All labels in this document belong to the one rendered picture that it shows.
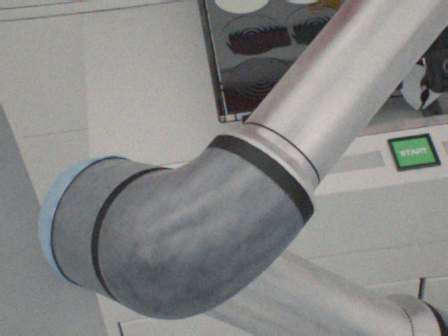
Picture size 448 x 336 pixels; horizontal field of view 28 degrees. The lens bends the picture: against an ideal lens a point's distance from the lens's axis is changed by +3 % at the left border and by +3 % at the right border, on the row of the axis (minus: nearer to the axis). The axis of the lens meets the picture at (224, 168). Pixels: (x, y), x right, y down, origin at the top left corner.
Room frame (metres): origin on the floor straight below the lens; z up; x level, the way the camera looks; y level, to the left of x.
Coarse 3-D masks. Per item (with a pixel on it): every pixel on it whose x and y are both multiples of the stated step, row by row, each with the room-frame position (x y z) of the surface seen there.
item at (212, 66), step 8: (200, 8) 1.23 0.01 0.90; (200, 16) 1.21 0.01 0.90; (208, 24) 1.19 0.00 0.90; (208, 32) 1.16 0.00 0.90; (208, 48) 1.12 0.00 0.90; (208, 56) 1.10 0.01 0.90; (208, 64) 1.09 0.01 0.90; (216, 64) 1.09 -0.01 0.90; (216, 72) 1.06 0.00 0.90; (216, 80) 1.04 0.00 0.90; (216, 88) 1.03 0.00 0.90; (216, 96) 1.01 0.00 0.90; (216, 104) 0.99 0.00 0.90; (216, 112) 0.98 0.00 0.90; (224, 112) 0.97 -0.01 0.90
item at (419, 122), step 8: (408, 120) 0.93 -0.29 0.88; (416, 120) 0.93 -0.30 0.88; (424, 120) 0.93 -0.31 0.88; (432, 120) 0.93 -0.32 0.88; (440, 120) 0.92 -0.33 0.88; (368, 128) 0.92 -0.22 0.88; (376, 128) 0.92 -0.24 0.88; (384, 128) 0.92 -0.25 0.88; (392, 128) 0.92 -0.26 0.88; (400, 128) 0.92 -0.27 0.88; (408, 128) 0.92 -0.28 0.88
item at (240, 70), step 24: (336, 0) 1.21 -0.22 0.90; (216, 24) 1.18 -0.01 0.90; (240, 24) 1.18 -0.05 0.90; (264, 24) 1.17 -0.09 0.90; (288, 24) 1.16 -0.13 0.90; (312, 24) 1.16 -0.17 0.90; (216, 48) 1.12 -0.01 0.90; (240, 48) 1.12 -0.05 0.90; (264, 48) 1.11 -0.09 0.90; (288, 48) 1.10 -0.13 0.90; (240, 72) 1.06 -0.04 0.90; (264, 72) 1.05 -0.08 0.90; (240, 96) 1.01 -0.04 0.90; (264, 96) 1.00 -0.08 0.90
